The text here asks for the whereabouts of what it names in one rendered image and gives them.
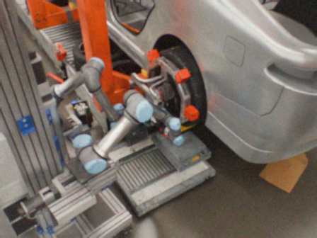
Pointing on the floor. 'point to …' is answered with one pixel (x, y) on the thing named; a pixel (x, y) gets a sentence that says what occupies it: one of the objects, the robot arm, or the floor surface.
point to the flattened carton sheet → (285, 172)
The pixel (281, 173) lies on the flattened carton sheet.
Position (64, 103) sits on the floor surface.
